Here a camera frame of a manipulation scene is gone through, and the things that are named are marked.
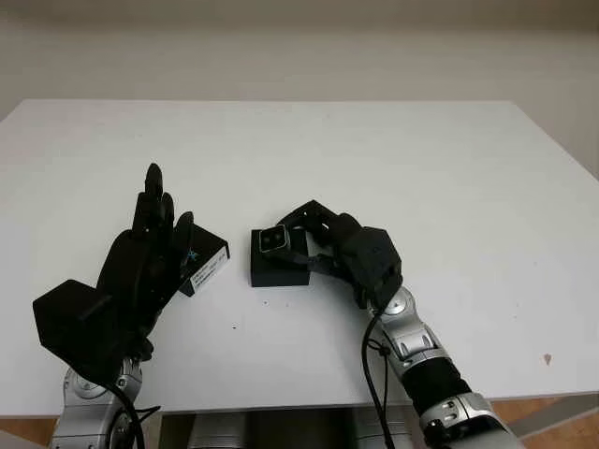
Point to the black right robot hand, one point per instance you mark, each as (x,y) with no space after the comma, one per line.
(344,229)

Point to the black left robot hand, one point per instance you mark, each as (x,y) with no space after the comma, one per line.
(131,276)

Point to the small silver camera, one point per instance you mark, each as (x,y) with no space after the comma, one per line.
(275,239)

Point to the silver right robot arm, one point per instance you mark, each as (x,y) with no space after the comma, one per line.
(430,369)

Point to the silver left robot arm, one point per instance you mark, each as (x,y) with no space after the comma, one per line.
(89,411)

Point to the black printed box lid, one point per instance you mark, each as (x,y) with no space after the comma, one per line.
(210,262)

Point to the silver right robot thigh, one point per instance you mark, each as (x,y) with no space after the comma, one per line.
(369,432)

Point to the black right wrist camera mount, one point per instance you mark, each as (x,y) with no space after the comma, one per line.
(374,262)

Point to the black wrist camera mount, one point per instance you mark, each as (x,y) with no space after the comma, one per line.
(374,262)
(70,322)

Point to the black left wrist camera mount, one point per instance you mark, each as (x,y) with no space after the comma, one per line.
(70,322)

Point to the black camera box base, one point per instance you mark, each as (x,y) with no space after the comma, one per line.
(278,276)

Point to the white table leg frame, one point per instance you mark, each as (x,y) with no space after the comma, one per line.
(561,414)

